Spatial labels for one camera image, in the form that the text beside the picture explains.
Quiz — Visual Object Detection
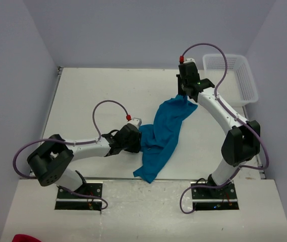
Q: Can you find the blue t shirt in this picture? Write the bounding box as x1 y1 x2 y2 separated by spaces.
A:
133 95 198 184

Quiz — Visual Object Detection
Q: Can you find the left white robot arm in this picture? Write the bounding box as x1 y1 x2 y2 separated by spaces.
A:
27 118 141 198

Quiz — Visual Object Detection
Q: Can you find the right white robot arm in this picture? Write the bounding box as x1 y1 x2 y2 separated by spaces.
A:
177 59 260 198

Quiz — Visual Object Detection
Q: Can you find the white plastic basket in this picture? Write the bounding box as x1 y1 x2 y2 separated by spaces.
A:
203 54 258 107

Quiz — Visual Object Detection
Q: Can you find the red cloth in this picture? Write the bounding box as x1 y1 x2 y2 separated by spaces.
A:
12 234 41 242

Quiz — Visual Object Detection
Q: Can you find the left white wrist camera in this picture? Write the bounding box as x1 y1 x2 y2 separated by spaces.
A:
126 114 142 129

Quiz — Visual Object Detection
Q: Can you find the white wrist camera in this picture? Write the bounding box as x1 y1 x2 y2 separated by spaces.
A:
126 114 142 129
179 55 196 64

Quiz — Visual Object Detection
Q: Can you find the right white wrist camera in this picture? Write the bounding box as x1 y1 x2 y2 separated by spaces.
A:
179 55 196 64

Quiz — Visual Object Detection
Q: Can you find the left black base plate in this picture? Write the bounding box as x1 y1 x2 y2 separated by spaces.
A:
54 181 105 211

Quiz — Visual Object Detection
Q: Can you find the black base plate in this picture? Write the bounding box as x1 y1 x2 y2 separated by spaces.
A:
191 183 239 211
54 181 105 211

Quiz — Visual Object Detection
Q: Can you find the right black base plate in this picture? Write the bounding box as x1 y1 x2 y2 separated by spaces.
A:
191 183 239 211

